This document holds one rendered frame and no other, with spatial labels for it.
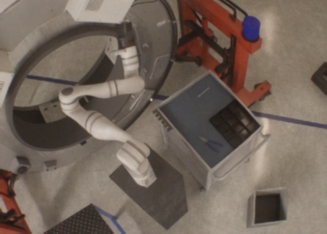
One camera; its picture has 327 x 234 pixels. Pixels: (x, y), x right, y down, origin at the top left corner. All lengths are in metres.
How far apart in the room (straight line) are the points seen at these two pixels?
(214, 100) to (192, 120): 0.20
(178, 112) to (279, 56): 1.57
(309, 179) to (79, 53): 2.70
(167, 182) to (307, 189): 1.60
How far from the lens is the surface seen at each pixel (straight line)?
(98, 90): 1.35
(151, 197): 1.36
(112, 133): 1.16
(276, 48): 3.27
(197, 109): 2.00
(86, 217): 1.95
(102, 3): 1.18
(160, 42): 1.76
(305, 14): 3.90
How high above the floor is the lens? 2.42
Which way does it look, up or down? 60 degrees down
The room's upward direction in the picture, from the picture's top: 12 degrees counter-clockwise
